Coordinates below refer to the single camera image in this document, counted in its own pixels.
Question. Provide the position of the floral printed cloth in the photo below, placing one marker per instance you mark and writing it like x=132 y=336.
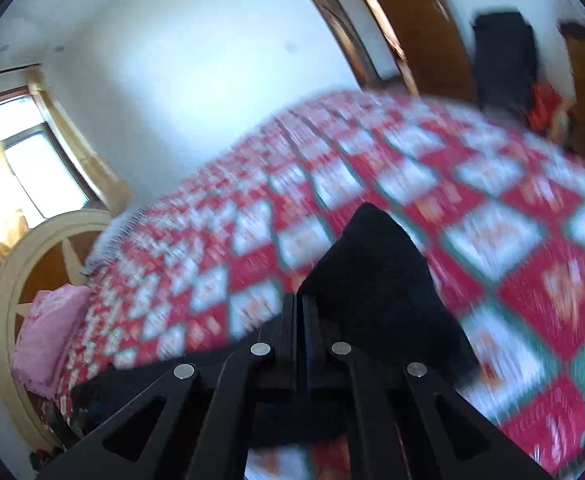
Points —
x=545 y=107

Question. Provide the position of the brown wooden door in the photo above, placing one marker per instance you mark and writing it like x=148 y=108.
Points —
x=437 y=35

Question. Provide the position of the window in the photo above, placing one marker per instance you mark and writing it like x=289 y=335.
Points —
x=37 y=160

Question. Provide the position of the pink blanket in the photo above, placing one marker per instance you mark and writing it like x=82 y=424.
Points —
x=47 y=330

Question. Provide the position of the brown door frame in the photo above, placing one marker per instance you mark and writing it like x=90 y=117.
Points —
x=342 y=35

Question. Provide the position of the black suitcase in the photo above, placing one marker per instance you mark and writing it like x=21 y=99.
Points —
x=505 y=60

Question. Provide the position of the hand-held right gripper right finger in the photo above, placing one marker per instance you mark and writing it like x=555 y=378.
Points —
x=310 y=345

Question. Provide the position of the black pants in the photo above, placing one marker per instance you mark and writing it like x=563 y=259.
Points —
x=372 y=280

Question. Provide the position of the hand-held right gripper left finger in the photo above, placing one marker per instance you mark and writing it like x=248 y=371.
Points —
x=290 y=340

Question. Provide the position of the red checkered printed blanket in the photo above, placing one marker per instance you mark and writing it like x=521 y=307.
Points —
x=522 y=260

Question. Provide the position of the cream and wood headboard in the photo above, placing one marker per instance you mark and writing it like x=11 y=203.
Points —
x=7 y=285

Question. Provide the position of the striped pillow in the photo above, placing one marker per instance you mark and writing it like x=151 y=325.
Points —
x=115 y=235

